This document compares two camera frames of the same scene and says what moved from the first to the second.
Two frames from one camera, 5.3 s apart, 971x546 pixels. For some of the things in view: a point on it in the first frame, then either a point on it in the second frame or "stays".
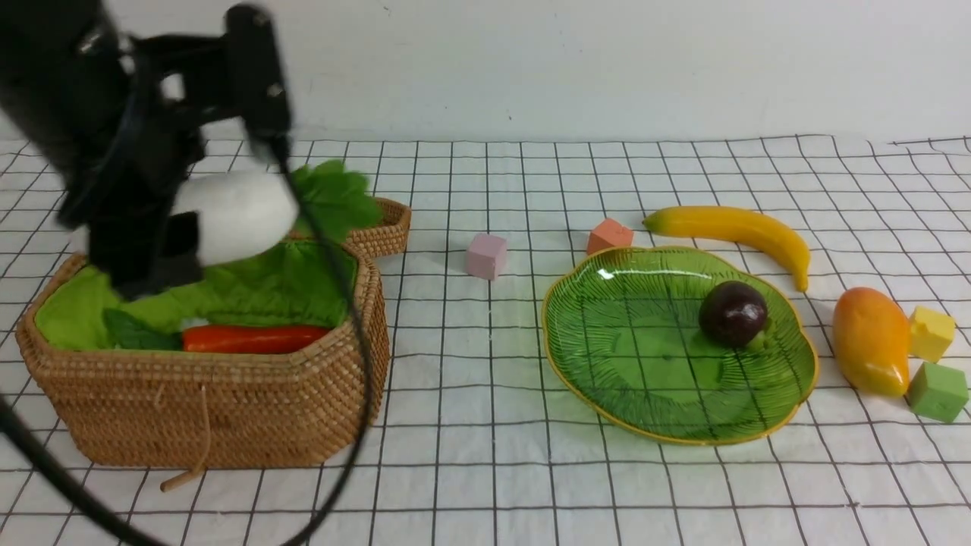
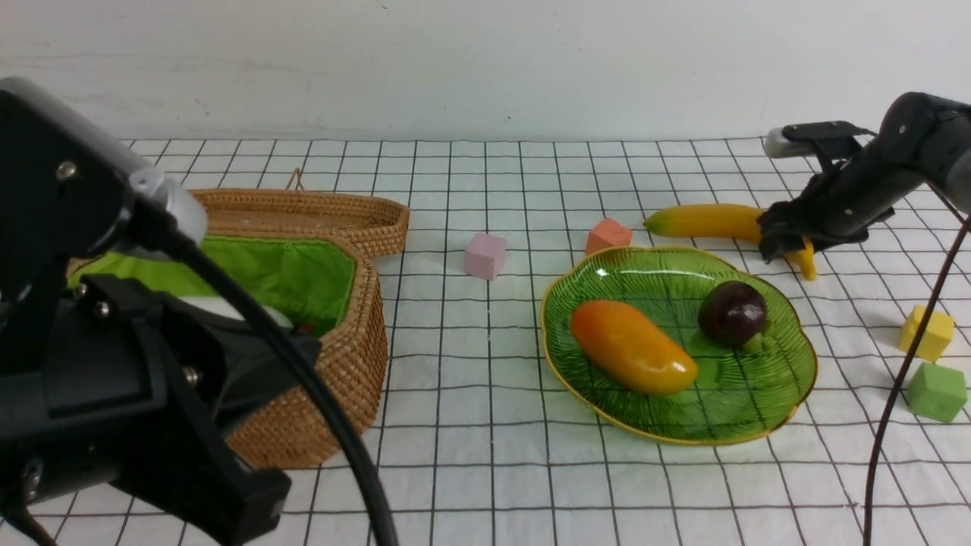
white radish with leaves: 248,217 to 218,304
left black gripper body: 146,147 to 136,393
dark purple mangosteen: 732,313 stays
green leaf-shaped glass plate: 623,331 stays
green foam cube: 937,392 stays
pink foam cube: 487,256 stays
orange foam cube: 609,233 stays
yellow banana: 725,221 stays
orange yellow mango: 872,338 to 623,342
